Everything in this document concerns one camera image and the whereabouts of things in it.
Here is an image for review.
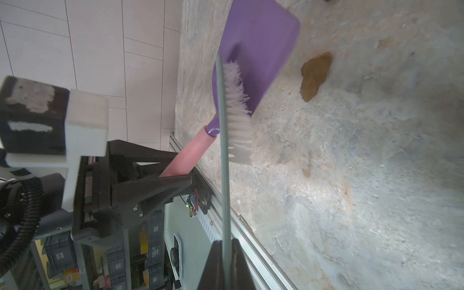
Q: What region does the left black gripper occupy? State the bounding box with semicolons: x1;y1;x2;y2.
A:
71;140;212;239

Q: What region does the brown soil clump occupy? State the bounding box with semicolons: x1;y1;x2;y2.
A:
300;51;333;102

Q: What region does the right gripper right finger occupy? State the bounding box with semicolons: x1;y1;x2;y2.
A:
232;238;256;290

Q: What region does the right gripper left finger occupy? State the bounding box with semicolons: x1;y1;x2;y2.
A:
197;240;223;290

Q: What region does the purple square shovel pink handle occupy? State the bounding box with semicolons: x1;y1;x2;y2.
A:
161;1;300;177

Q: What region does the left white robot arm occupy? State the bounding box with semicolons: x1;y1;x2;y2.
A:
1;140;204;274

